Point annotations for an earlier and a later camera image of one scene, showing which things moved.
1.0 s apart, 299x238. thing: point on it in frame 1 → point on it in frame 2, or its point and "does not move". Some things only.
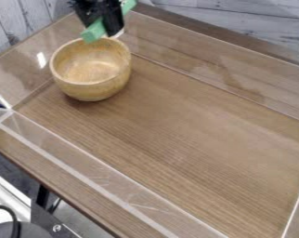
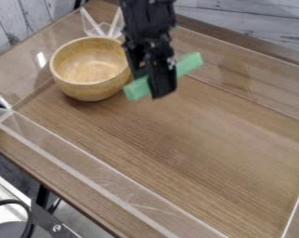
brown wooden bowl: x=91 y=71 does not move
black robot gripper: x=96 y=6 → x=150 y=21
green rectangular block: x=96 y=31 → x=138 y=90
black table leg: x=43 y=196 does not move
